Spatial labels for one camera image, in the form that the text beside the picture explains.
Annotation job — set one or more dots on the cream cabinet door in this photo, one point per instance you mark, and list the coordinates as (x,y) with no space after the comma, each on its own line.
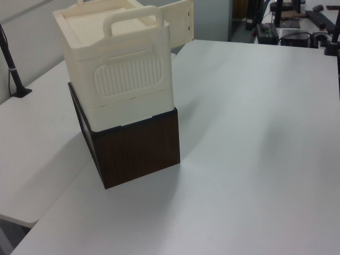
(178,21)

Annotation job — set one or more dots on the cream plastic storage cabinet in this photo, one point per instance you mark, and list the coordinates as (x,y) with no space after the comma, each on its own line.
(119,79)

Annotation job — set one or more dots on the dark brown wooden drawer box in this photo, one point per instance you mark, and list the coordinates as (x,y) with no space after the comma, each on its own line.
(138,148)

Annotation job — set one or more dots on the slim black stand leg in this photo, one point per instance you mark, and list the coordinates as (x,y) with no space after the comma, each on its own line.
(249,21)

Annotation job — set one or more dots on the small black box device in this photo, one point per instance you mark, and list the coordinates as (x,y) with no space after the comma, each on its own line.
(295,38)

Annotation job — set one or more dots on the black monitor stand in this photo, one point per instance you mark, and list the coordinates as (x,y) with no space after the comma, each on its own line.
(285,21)

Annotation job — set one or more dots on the black clamp stand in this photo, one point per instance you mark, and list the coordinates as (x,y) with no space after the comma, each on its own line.
(333,43)

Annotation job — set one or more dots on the black keyboard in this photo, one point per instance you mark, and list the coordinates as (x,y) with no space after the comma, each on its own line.
(320,18)

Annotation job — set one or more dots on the black computer mouse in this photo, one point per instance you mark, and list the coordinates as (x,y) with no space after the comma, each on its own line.
(318,7)

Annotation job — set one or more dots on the black clamped camera pole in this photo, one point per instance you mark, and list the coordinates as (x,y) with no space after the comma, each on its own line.
(13,77)

